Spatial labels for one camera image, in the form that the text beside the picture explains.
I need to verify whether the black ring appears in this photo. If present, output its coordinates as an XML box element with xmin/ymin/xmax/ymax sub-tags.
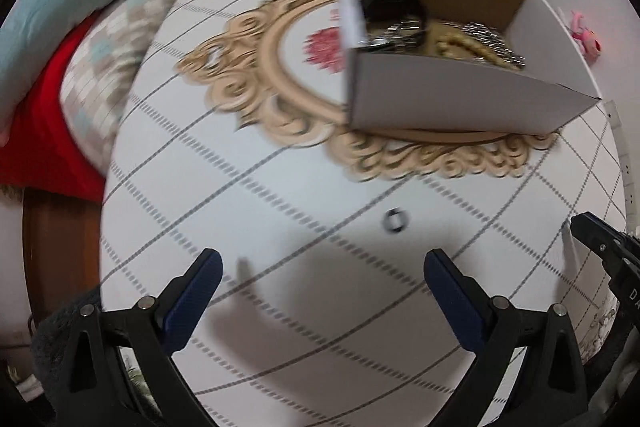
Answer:
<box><xmin>384</xmin><ymin>209</ymin><xmax>408</xmax><ymax>234</ymax></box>

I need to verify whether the black smartwatch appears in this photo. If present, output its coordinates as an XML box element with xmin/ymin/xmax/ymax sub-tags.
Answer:
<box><xmin>362</xmin><ymin>0</ymin><xmax>428</xmax><ymax>45</ymax></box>

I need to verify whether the checkered pillow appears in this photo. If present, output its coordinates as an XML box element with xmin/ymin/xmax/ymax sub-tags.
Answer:
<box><xmin>60</xmin><ymin>0</ymin><xmax>271</xmax><ymax>168</ymax></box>

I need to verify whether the white power strip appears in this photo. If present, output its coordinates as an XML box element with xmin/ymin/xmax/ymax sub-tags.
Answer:
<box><xmin>605</xmin><ymin>102</ymin><xmax>632</xmax><ymax>202</ymax></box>

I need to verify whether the red blanket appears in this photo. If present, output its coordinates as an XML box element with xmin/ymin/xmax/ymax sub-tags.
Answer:
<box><xmin>0</xmin><ymin>14</ymin><xmax>108</xmax><ymax>202</ymax></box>

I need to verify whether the thick silver heart chain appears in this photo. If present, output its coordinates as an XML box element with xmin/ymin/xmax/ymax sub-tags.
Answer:
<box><xmin>367</xmin><ymin>19</ymin><xmax>426</xmax><ymax>52</ymax></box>

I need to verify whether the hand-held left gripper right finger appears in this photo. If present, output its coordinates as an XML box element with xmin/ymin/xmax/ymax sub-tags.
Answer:
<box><xmin>423</xmin><ymin>248</ymin><xmax>589</xmax><ymax>427</ymax></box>

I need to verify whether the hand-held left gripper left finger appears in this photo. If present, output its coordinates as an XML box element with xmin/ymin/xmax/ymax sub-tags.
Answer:
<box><xmin>57</xmin><ymin>248</ymin><xmax>224</xmax><ymax>427</ymax></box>

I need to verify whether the white cardboard box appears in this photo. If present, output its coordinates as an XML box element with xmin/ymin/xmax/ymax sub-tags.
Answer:
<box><xmin>336</xmin><ymin>0</ymin><xmax>603</xmax><ymax>135</ymax></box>

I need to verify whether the pink plush toy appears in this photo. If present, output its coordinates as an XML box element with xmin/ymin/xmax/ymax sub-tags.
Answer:
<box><xmin>570</xmin><ymin>9</ymin><xmax>604</xmax><ymax>58</ymax></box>

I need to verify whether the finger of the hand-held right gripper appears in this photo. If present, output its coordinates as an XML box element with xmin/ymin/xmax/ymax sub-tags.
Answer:
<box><xmin>571</xmin><ymin>212</ymin><xmax>632</xmax><ymax>278</ymax></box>

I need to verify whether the thin silver chain bracelet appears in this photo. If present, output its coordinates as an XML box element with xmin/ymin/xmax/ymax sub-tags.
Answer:
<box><xmin>460</xmin><ymin>21</ymin><xmax>527</xmax><ymax>70</ymax></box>

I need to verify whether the wooden bead bracelet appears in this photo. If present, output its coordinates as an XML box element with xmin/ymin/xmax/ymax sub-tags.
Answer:
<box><xmin>432</xmin><ymin>21</ymin><xmax>511</xmax><ymax>65</ymax></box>

